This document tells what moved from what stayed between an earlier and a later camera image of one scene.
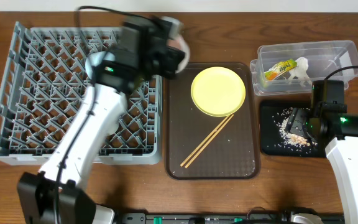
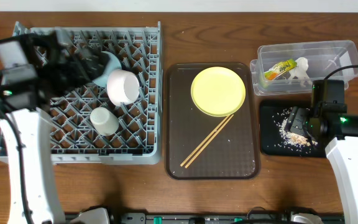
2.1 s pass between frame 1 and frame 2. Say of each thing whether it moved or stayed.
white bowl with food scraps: moved
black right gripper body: stayed
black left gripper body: moved
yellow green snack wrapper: stayed
